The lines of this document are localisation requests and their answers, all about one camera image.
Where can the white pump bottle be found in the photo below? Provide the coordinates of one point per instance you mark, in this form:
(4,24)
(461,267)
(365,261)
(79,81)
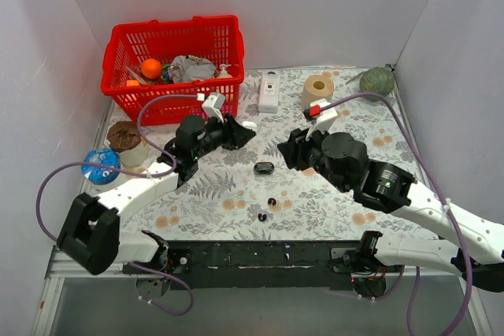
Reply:
(224,73)

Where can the clear plastic bag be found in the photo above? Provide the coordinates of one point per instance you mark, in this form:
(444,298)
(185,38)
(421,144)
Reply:
(135,74)

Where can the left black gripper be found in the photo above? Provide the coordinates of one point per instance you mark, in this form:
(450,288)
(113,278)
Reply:
(229,134)

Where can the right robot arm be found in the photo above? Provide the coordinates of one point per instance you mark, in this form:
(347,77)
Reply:
(467,246)

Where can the white rectangular box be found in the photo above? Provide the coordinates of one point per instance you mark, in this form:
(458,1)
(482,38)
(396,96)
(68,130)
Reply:
(269,92)

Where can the orange fruit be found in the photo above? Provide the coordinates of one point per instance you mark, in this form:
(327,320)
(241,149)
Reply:
(151,68)

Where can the black base bar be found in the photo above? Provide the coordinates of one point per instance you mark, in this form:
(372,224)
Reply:
(271,264)

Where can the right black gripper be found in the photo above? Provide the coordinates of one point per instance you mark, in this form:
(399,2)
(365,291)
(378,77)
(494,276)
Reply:
(300,150)

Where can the beige toilet paper roll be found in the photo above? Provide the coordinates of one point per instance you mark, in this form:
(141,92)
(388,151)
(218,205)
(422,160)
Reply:
(316,87)

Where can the black earbud charging case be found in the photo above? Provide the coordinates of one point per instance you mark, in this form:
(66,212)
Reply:
(264,168)

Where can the blue lid white container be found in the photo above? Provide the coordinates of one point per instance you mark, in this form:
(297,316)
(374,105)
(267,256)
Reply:
(99,174)

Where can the brown lid cream cup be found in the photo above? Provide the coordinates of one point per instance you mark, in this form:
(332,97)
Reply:
(125,140)

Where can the crumpled grey cloth bag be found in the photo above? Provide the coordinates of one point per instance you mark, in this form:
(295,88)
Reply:
(189,68)

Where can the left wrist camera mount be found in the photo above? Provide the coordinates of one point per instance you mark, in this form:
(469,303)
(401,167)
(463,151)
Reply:
(212,104)

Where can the green melon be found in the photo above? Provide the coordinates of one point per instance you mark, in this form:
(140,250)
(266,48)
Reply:
(378,80)

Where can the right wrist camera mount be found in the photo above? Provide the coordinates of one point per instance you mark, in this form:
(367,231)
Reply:
(320,119)

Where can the white earbud charging case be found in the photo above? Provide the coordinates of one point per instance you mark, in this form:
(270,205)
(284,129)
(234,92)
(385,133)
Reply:
(249,124)

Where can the orange small block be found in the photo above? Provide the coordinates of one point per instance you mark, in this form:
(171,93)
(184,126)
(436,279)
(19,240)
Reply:
(132,83)

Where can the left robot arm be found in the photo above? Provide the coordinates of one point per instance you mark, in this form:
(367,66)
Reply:
(91,232)

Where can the red plastic shopping basket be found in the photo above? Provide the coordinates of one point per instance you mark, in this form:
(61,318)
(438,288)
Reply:
(216,38)

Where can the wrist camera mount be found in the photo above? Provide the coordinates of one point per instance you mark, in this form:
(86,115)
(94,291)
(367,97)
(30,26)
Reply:
(320,119)
(212,104)

